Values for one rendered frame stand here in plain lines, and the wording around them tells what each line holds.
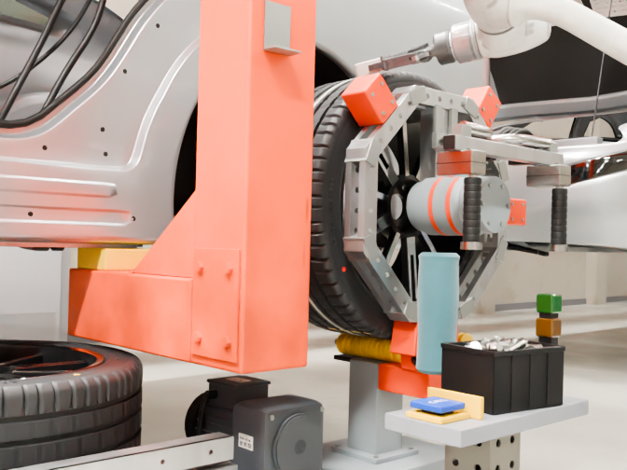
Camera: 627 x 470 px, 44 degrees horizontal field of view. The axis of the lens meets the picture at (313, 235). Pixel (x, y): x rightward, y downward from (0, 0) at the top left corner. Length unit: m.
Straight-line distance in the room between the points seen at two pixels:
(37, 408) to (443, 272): 0.84
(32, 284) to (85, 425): 4.10
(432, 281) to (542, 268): 8.72
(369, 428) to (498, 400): 0.58
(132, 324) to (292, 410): 0.39
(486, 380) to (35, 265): 4.37
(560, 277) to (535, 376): 9.26
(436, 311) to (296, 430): 0.39
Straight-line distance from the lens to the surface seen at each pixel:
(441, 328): 1.69
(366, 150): 1.68
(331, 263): 1.72
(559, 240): 1.88
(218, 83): 1.47
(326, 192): 1.70
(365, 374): 1.99
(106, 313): 1.79
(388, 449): 2.03
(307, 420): 1.72
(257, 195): 1.39
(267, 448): 1.68
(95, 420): 1.50
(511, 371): 1.50
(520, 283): 9.94
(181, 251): 1.56
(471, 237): 1.60
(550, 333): 1.70
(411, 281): 1.97
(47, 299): 5.59
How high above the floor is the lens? 0.76
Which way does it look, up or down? 1 degrees up
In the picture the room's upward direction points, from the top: 1 degrees clockwise
